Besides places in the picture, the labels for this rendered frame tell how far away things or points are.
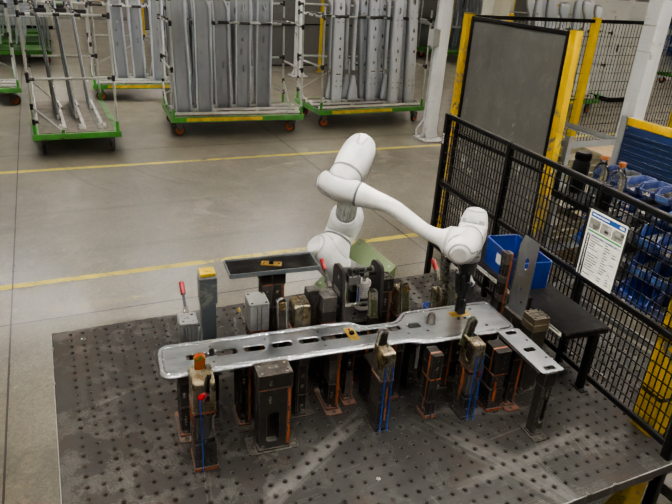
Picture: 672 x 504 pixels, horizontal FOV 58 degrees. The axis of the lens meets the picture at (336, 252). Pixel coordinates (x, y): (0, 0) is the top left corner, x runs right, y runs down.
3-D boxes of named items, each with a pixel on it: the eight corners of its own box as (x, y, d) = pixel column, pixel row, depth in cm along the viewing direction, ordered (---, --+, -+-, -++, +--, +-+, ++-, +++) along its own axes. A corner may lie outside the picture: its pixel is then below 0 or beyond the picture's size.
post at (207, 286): (202, 374, 254) (198, 280, 235) (199, 364, 260) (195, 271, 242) (220, 371, 256) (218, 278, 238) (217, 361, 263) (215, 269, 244)
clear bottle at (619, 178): (610, 212, 248) (622, 165, 240) (599, 207, 253) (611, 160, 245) (622, 211, 250) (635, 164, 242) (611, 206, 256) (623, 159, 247)
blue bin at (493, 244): (513, 290, 268) (519, 263, 262) (482, 260, 295) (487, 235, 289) (547, 288, 272) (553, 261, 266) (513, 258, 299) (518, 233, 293)
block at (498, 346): (484, 414, 242) (496, 355, 230) (469, 397, 251) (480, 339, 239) (504, 410, 245) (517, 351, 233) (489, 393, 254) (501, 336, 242)
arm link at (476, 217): (459, 238, 241) (451, 250, 230) (465, 201, 234) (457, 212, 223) (487, 244, 237) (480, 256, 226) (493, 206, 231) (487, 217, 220)
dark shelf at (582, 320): (563, 341, 238) (565, 334, 237) (449, 246, 314) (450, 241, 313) (608, 333, 245) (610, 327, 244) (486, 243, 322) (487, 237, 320)
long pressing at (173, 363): (162, 385, 200) (161, 381, 200) (156, 347, 219) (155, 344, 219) (517, 330, 246) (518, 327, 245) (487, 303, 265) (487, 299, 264)
